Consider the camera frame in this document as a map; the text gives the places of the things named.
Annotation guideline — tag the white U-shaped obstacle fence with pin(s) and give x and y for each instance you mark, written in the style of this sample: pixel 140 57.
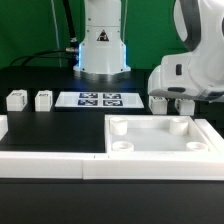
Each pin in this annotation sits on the white U-shaped obstacle fence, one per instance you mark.
pixel 72 146

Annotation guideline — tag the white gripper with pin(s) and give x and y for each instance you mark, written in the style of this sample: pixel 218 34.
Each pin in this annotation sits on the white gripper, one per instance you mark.
pixel 188 76

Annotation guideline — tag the white marker plate with tags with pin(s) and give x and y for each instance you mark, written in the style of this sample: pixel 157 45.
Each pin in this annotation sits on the white marker plate with tags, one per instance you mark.
pixel 98 100

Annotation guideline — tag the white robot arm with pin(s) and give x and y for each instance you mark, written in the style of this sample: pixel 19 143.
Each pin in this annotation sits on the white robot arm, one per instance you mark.
pixel 198 23

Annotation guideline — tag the white square tabletop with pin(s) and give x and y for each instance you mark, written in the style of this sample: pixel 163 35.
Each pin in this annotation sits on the white square tabletop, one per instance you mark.
pixel 147 134

